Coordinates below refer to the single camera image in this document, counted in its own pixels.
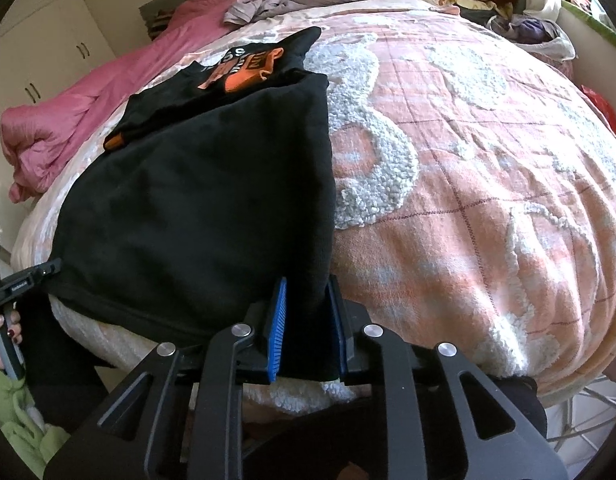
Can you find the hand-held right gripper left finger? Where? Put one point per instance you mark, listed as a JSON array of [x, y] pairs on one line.
[[275, 330]]

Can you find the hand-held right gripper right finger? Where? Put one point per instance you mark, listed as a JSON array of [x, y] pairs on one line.
[[338, 330]]

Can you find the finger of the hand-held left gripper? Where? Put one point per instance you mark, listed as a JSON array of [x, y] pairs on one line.
[[45, 270]]

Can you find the black sweater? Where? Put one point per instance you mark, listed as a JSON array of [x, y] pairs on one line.
[[188, 200]]

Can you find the person's black pants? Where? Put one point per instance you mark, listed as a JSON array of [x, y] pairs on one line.
[[63, 385]]

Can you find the person's green garment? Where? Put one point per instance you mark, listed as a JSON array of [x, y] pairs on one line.
[[18, 425]]

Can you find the pink quilt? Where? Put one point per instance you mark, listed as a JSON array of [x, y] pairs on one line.
[[63, 110]]

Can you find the peach patterned blanket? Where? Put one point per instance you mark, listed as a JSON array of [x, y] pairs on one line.
[[463, 185]]

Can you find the cream wardrobe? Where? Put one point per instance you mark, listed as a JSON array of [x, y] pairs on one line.
[[38, 60]]

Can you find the striped pillow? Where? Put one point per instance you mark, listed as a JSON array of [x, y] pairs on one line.
[[160, 22]]

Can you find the lilac crumpled garment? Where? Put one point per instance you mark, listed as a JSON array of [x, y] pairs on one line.
[[288, 0]]

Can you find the red plastic bag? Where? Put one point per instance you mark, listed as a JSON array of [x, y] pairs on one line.
[[600, 105]]

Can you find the white plastic bag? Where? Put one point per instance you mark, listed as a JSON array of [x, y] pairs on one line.
[[558, 45]]

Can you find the green windowsill cover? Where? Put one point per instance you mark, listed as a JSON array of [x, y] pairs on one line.
[[603, 30]]

